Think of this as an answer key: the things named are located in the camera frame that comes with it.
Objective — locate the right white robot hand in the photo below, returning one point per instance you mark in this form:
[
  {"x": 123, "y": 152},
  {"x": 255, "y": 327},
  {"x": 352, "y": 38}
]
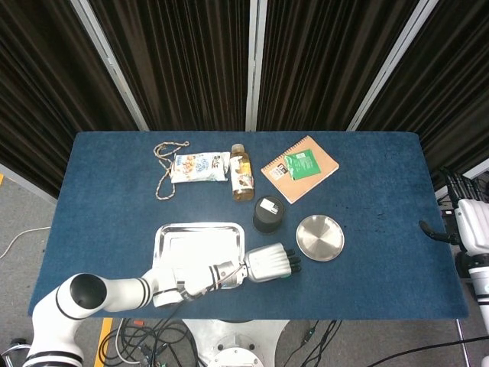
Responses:
[{"x": 473, "y": 225}]

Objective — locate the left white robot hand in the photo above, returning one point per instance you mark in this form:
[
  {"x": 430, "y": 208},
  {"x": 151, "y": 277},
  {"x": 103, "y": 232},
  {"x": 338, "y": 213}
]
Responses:
[{"x": 267, "y": 264}]

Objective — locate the green ball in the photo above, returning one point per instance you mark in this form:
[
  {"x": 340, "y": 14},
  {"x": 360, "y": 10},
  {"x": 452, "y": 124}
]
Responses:
[{"x": 285, "y": 274}]

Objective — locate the black cylindrical can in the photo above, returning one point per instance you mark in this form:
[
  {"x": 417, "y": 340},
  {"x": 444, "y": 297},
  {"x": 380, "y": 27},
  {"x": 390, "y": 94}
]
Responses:
[{"x": 268, "y": 214}]

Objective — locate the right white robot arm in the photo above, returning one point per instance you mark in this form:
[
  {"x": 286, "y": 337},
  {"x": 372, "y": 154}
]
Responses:
[{"x": 481, "y": 283}]

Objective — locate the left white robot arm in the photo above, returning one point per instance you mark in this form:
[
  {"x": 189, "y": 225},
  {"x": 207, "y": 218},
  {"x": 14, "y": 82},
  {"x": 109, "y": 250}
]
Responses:
[{"x": 114, "y": 292}]

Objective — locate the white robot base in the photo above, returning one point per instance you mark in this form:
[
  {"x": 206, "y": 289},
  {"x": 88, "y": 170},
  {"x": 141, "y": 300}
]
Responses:
[{"x": 233, "y": 344}]

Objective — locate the black power strip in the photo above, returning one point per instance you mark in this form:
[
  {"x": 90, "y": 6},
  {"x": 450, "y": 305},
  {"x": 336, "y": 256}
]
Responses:
[{"x": 447, "y": 212}]

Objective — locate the round steel plate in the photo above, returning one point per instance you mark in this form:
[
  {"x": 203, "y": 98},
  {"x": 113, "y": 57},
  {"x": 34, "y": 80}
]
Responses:
[{"x": 320, "y": 238}]

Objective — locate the rectangular steel tray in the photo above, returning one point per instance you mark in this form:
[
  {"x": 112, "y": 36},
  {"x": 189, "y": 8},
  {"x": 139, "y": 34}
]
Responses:
[{"x": 191, "y": 244}]

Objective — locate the kraft spiral notebook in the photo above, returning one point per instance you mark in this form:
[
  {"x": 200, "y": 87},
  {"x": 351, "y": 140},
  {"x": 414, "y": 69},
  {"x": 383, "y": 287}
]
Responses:
[{"x": 305, "y": 187}]

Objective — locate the amber tea bottle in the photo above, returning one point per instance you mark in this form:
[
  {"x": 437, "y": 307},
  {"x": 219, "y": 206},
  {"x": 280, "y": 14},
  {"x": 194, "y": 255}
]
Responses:
[{"x": 242, "y": 172}]

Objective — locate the green sachet packet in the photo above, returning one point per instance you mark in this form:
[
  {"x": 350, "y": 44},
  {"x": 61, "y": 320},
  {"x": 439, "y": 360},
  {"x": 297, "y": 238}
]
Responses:
[{"x": 303, "y": 164}]

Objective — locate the white snack bag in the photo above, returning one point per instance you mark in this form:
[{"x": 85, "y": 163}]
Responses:
[{"x": 198, "y": 168}]

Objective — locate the dark pleated curtain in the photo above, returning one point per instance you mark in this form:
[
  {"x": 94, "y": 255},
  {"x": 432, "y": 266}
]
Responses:
[
  {"x": 179, "y": 65},
  {"x": 324, "y": 65},
  {"x": 451, "y": 95},
  {"x": 46, "y": 95}
]

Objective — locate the orange plastic object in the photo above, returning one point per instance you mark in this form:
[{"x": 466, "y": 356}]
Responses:
[{"x": 136, "y": 323}]

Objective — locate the blue table cloth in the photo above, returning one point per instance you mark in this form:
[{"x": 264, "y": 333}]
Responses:
[{"x": 114, "y": 229}]

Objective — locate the white partition base rail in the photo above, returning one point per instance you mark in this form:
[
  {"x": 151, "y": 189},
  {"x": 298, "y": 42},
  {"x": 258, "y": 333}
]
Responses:
[
  {"x": 23, "y": 179},
  {"x": 479, "y": 172}
]

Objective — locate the white partition post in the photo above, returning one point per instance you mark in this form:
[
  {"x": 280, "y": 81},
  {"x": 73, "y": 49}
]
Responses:
[
  {"x": 111, "y": 65},
  {"x": 389, "y": 65},
  {"x": 254, "y": 65}
]

